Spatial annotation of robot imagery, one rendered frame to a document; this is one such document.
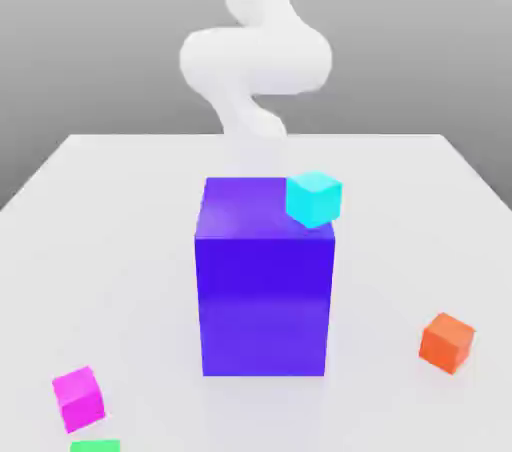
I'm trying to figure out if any small orange cube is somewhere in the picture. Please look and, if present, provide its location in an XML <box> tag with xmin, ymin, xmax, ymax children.
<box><xmin>418</xmin><ymin>312</ymin><xmax>476</xmax><ymax>376</ymax></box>

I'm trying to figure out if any small magenta cube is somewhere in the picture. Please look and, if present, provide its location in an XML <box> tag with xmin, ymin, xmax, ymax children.
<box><xmin>51</xmin><ymin>365</ymin><xmax>106</xmax><ymax>435</ymax></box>

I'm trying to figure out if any large purple box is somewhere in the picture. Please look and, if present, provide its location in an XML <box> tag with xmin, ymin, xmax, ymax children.
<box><xmin>194</xmin><ymin>176</ymin><xmax>336</xmax><ymax>378</ymax></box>

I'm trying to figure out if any small green cube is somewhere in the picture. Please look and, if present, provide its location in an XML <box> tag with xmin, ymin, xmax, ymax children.
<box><xmin>69</xmin><ymin>438</ymin><xmax>122</xmax><ymax>452</ymax></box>

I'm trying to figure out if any small cyan cube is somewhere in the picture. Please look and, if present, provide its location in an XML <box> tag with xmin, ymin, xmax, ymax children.
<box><xmin>285</xmin><ymin>170</ymin><xmax>344</xmax><ymax>230</ymax></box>

